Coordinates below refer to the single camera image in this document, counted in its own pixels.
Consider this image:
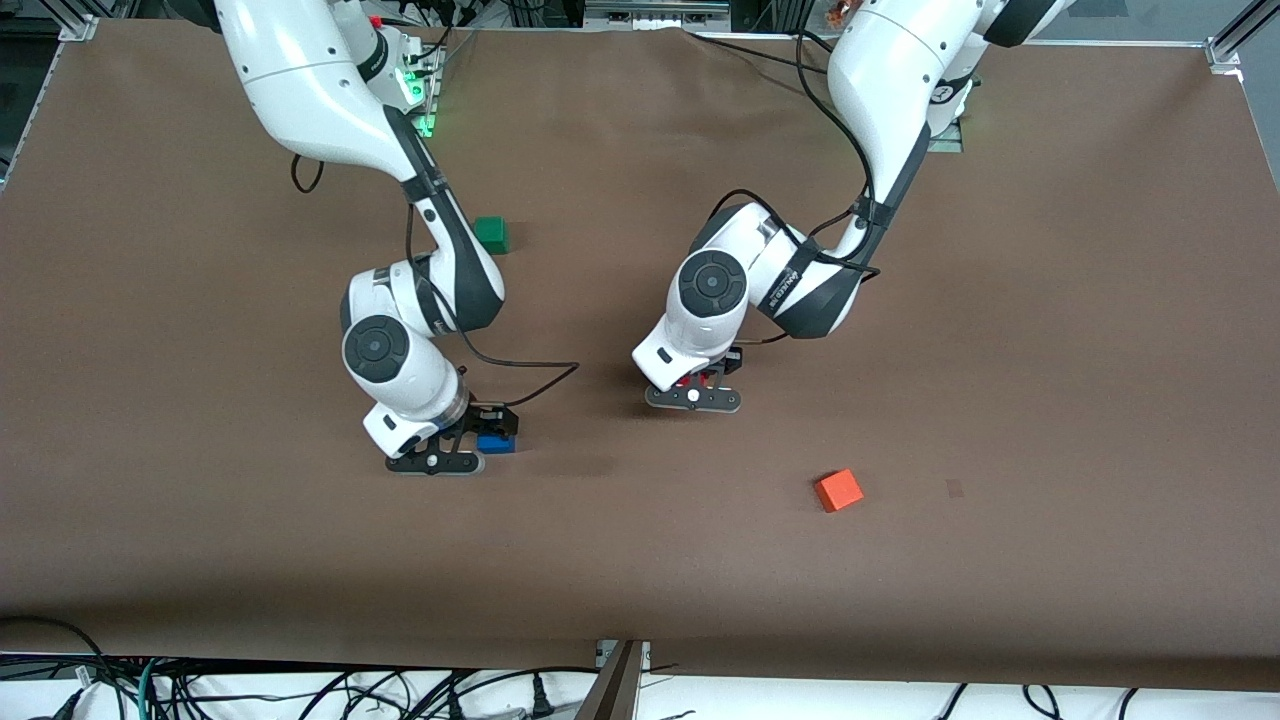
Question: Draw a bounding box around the dark metal strut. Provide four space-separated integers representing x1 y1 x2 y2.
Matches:
572 642 642 720

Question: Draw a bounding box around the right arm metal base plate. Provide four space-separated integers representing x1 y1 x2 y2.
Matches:
400 45 443 139

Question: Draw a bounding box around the brown paper table cover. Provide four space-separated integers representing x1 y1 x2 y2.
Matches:
0 20 1280 693

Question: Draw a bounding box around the arm black gripper cable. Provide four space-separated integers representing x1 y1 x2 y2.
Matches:
290 150 581 409
700 28 883 283

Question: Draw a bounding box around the left arm black gripper cable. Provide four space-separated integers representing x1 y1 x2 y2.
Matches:
700 28 883 283

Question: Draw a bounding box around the orange wooden block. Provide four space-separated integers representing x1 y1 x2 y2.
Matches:
814 468 865 514

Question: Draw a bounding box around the black base supply cable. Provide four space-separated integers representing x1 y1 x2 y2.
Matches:
688 30 833 65
385 8 479 73

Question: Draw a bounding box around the aluminium frame profile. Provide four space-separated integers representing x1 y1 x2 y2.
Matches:
1205 0 1280 77
55 0 101 43

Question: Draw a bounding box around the right arm black gripper cable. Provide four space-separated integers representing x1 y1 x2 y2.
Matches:
290 150 581 409

